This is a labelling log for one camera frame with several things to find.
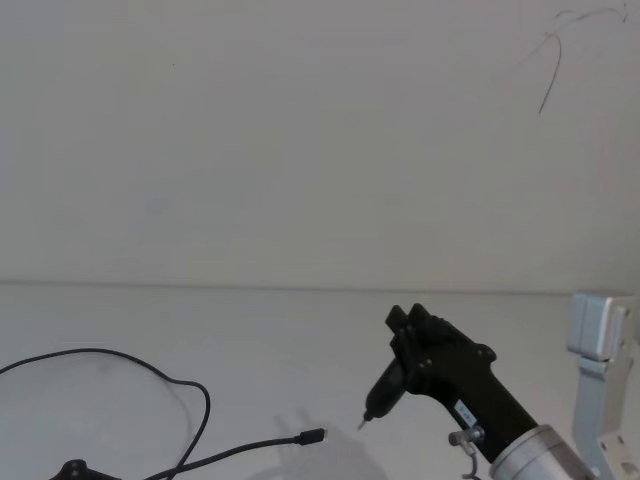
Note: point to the black electric screwdriver tool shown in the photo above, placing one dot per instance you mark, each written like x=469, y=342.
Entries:
x=385, y=387

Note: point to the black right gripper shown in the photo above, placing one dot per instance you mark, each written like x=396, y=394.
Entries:
x=460, y=370

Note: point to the white table cloth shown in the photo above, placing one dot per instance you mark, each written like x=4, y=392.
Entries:
x=250, y=340

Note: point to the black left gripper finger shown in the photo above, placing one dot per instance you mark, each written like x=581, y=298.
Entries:
x=76, y=471

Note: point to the plain pale wall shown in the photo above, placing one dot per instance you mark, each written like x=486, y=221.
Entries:
x=300, y=140

